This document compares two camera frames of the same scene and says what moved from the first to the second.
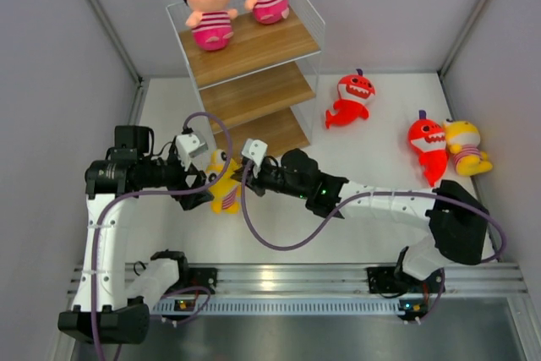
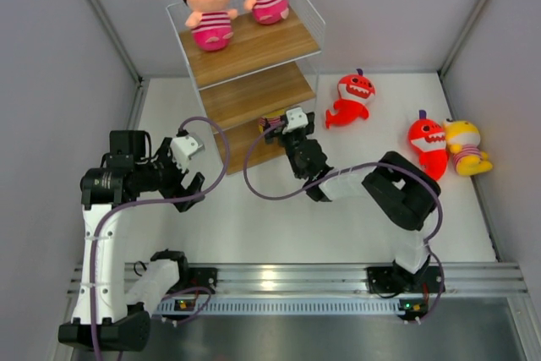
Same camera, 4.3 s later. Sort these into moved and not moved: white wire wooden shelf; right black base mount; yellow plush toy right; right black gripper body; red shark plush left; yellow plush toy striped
Moved: yellow plush toy striped; right black gripper body
Not moved: yellow plush toy right; right black base mount; red shark plush left; white wire wooden shelf
